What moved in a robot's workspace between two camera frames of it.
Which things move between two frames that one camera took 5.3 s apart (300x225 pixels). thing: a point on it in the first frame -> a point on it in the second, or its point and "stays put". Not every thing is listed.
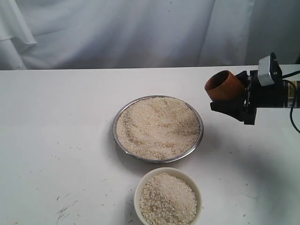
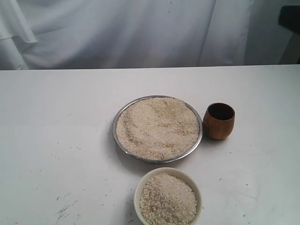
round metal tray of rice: [158, 129] stays put
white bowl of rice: [168, 196] stays put
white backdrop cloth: [40, 34] stays put
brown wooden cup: [224, 86] -> [218, 120]
